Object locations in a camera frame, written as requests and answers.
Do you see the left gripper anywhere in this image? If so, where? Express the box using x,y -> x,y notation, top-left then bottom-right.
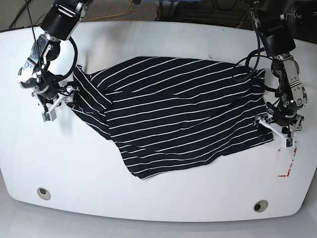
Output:
254,114 -> 304,141

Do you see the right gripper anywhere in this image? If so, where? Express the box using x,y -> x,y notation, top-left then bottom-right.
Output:
32,86 -> 80,113

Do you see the black white striped t-shirt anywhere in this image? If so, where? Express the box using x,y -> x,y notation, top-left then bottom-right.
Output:
69,57 -> 273,179

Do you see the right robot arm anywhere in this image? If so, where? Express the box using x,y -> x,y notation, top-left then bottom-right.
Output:
17,0 -> 92,121

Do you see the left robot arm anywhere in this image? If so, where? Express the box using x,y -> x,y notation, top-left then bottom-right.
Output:
241,0 -> 308,148

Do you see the red tape rectangle marking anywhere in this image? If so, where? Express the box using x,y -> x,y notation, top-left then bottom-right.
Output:
275,147 -> 297,178

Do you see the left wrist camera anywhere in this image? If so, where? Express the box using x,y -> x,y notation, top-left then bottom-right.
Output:
281,136 -> 296,148

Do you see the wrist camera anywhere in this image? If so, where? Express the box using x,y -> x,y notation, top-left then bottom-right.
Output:
42,110 -> 56,122
281,136 -> 296,148

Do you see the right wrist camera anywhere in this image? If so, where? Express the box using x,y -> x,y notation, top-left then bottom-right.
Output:
42,110 -> 56,122

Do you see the right table cable grommet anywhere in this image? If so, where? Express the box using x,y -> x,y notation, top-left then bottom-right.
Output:
253,200 -> 268,213

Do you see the table cable grommet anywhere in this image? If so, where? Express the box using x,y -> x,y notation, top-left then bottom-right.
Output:
37,187 -> 51,201
253,200 -> 268,213

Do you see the left table cable grommet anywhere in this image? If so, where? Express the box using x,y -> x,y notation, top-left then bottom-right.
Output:
37,187 -> 51,201

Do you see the yellow floor cable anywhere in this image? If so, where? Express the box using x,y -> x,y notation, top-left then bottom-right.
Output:
90,0 -> 132,22

